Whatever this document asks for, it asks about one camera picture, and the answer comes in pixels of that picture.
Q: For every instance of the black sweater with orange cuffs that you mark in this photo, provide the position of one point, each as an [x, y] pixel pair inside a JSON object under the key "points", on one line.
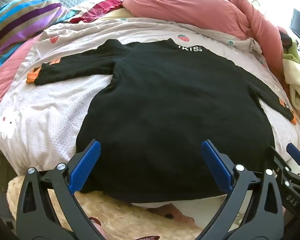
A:
{"points": [[165, 105]]}

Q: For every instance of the strawberry printed bed sheet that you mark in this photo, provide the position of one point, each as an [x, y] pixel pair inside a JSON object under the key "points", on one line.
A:
{"points": [[60, 110]]}

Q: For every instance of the red velvet garment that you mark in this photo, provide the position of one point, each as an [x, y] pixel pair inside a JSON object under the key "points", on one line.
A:
{"points": [[100, 8]]}

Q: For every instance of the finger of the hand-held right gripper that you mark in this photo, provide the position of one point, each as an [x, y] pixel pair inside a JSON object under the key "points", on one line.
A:
{"points": [[277, 160], [295, 152]]}

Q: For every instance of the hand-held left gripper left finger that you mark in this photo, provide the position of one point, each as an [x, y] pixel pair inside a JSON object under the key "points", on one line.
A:
{"points": [[86, 162]]}

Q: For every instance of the green cloth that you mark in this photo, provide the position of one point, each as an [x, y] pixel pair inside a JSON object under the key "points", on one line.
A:
{"points": [[293, 53]]}

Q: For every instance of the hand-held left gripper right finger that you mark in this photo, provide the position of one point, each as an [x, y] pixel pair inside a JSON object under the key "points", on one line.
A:
{"points": [[216, 162]]}

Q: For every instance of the dark brown cloth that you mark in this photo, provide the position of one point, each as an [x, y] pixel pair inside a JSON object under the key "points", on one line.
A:
{"points": [[285, 38]]}

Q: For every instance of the striped colourful blanket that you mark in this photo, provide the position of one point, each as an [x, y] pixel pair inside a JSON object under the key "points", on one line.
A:
{"points": [[22, 22]]}

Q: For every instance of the cream fluffy rug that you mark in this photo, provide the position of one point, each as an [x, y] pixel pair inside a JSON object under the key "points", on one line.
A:
{"points": [[130, 220]]}

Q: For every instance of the pink dotted cloth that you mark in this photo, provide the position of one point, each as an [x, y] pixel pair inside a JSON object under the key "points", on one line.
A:
{"points": [[173, 213]]}

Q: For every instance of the pink quilted sheet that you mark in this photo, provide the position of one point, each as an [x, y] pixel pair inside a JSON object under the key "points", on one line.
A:
{"points": [[5, 75]]}

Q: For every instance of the pink duvet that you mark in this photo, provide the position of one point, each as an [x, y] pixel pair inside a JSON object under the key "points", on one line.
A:
{"points": [[190, 7]]}

